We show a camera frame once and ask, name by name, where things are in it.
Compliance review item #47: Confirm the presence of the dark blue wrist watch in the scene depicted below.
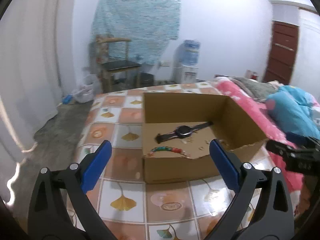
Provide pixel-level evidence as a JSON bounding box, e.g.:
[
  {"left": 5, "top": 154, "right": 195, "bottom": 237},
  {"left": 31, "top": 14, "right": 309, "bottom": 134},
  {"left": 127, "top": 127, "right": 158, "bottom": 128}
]
[{"left": 155, "top": 121, "right": 213, "bottom": 144}]

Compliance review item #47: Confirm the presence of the pink floral blanket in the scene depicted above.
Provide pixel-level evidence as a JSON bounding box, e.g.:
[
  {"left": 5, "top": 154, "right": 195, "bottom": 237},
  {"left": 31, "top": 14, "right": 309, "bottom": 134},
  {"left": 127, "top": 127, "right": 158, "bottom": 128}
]
[{"left": 212, "top": 77, "right": 310, "bottom": 216}]

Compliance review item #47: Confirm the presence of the blue quilt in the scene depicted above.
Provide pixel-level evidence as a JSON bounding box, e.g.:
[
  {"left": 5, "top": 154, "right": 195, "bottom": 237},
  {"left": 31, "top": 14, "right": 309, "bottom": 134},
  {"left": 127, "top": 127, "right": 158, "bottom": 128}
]
[{"left": 265, "top": 85, "right": 319, "bottom": 139}]

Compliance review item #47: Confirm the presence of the ginkgo patterned bed sheet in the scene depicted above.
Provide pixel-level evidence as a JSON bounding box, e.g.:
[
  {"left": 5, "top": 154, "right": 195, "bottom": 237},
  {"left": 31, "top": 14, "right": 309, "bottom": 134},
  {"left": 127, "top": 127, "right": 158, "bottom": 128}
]
[{"left": 64, "top": 81, "right": 278, "bottom": 240}]

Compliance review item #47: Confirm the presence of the grey blanket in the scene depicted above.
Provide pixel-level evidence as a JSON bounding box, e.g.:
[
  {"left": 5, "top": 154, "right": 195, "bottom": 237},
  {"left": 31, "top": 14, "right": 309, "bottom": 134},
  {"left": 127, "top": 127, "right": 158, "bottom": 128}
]
[{"left": 231, "top": 77, "right": 277, "bottom": 102}]

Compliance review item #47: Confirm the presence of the white plastic bag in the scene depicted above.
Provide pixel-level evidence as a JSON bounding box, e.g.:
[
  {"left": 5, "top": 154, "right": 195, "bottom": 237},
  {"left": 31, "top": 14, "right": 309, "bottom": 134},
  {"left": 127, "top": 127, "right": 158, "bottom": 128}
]
[{"left": 71, "top": 74, "right": 97, "bottom": 103}]

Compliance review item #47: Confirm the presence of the dark red wooden door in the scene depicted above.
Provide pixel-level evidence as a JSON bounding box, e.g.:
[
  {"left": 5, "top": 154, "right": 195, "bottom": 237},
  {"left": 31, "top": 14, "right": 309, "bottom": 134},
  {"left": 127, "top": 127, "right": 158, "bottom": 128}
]
[{"left": 262, "top": 21, "right": 299, "bottom": 85}]

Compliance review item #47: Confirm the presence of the brown cardboard box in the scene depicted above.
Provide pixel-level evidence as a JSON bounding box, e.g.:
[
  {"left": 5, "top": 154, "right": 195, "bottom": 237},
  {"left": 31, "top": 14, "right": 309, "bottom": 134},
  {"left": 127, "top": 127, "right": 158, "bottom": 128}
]
[{"left": 142, "top": 93, "right": 267, "bottom": 184}]

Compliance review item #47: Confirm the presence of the wooden chair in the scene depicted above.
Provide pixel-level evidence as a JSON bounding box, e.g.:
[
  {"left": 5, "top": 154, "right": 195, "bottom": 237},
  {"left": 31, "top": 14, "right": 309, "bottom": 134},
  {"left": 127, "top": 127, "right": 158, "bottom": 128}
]
[{"left": 95, "top": 35, "right": 142, "bottom": 92}]

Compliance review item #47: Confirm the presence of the water dispenser with bottle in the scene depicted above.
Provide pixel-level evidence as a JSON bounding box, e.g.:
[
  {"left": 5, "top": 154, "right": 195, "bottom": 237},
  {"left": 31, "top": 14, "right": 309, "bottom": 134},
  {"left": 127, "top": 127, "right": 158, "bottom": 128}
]
[{"left": 172, "top": 40, "right": 201, "bottom": 84}]

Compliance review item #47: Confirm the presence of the white curtain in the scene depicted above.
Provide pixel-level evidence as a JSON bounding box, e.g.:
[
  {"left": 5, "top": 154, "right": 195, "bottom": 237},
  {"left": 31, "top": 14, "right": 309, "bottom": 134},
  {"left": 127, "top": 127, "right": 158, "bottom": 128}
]
[{"left": 1, "top": 0, "right": 76, "bottom": 153}]

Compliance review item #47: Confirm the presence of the colourful bead bracelet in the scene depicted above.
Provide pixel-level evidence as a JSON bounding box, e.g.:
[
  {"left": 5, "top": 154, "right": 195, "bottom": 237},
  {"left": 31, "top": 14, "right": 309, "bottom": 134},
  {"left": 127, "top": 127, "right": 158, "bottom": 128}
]
[{"left": 146, "top": 146, "right": 192, "bottom": 159}]

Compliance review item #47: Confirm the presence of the teal patterned wall cloth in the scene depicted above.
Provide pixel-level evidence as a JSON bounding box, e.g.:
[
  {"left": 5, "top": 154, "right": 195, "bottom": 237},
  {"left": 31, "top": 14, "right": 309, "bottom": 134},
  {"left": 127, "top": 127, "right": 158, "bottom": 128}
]
[{"left": 90, "top": 0, "right": 181, "bottom": 65}]

